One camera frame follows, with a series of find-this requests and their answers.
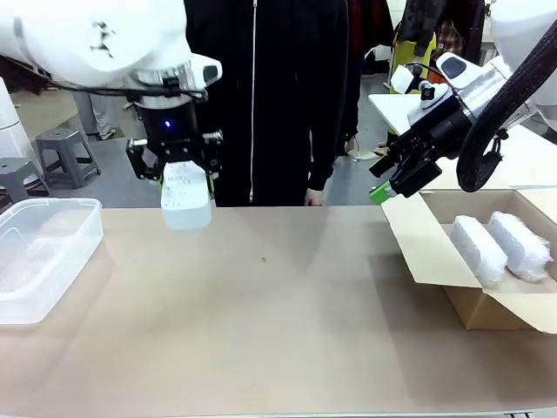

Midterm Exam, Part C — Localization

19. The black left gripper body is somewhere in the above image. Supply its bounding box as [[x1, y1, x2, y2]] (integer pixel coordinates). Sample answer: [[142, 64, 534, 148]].
[[138, 99, 205, 165]]

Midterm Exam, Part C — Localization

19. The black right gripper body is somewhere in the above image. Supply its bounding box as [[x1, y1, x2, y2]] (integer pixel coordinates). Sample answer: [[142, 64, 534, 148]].
[[389, 98, 473, 165]]

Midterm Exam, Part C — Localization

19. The white unwrapped alarm clock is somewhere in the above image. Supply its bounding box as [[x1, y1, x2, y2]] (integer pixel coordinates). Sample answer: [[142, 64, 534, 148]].
[[159, 159, 214, 232]]

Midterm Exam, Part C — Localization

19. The bubble-wrapped clock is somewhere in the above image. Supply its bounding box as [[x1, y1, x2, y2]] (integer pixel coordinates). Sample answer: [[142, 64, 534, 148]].
[[449, 213, 509, 289], [486, 210, 553, 282]]

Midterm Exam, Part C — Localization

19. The person's left forearm black sleeve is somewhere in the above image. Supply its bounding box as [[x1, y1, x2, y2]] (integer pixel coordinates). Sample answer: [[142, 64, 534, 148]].
[[306, 125, 362, 192]]

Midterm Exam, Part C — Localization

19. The bystander in grey trousers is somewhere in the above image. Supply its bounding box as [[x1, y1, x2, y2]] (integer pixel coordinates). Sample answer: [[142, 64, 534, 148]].
[[71, 89, 117, 140]]

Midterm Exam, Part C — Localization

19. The grey plastic stool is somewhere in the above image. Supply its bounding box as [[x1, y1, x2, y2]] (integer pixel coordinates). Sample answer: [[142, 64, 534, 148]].
[[0, 157, 50, 204], [36, 129, 102, 189]]

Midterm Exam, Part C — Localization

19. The yellow garment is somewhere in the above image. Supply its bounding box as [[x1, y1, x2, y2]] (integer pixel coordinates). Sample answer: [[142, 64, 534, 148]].
[[391, 32, 438, 136]]

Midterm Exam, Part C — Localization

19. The person in black hoodie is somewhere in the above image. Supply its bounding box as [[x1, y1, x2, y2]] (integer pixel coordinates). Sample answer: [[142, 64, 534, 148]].
[[185, 0, 363, 208]]

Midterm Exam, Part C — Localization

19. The dark hanging jacket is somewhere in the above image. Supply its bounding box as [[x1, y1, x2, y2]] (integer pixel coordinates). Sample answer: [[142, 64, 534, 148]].
[[399, 0, 487, 58]]

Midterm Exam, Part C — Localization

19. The clear plastic storage bin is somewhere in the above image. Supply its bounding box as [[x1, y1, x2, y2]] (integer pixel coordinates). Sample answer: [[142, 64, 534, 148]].
[[0, 197, 104, 326]]

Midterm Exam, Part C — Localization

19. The white cylindrical column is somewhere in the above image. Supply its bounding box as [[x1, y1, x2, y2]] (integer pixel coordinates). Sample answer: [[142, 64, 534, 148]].
[[0, 78, 35, 161]]

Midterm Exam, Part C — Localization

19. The brown cardboard box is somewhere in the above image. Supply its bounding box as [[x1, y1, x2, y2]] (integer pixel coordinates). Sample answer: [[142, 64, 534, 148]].
[[378, 187, 557, 335]]

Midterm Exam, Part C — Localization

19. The black braided cable sleeve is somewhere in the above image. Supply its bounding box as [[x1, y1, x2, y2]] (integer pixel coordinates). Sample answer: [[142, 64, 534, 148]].
[[456, 28, 557, 193]]

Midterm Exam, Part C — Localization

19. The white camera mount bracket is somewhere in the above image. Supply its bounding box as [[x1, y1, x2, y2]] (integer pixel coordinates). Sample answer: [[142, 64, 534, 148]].
[[406, 80, 458, 125]]

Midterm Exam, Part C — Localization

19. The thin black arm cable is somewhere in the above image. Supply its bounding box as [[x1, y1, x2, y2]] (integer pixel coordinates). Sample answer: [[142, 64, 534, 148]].
[[71, 84, 209, 102]]

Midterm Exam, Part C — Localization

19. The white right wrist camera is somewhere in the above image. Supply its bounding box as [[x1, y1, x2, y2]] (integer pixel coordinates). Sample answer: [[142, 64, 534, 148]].
[[390, 64, 419, 95]]

